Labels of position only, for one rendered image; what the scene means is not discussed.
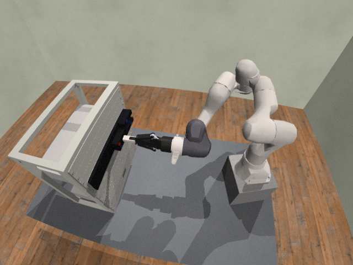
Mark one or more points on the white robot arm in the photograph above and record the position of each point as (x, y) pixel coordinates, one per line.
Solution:
(266, 135)

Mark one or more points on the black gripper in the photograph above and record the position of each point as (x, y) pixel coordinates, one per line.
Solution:
(155, 142)

